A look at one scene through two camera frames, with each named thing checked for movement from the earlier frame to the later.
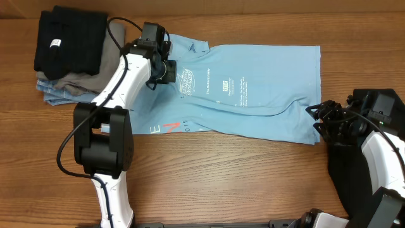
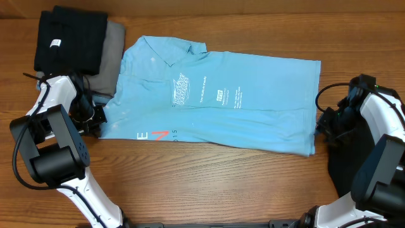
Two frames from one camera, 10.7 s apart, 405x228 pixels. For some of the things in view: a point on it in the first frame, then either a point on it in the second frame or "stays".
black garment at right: (347, 170) stays
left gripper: (171, 75) → (95, 127)
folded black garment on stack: (69, 41) stays
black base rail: (274, 224) stays
